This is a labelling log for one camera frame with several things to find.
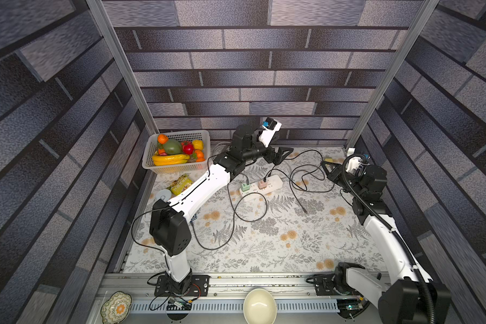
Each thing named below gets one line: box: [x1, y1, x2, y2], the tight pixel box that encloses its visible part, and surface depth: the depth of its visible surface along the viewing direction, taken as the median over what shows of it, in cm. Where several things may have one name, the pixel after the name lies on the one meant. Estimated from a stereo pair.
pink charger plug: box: [257, 180, 268, 190], surface depth 98 cm
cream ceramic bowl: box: [243, 287, 278, 324], surface depth 69 cm
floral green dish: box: [100, 290, 133, 324], surface depth 70 cm
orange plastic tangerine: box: [157, 133, 170, 145], surface depth 112 cm
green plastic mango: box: [163, 138, 183, 156], surface depth 109 cm
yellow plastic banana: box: [152, 153, 191, 167], surface depth 105 cm
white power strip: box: [239, 175, 285, 197], surface depth 102 cm
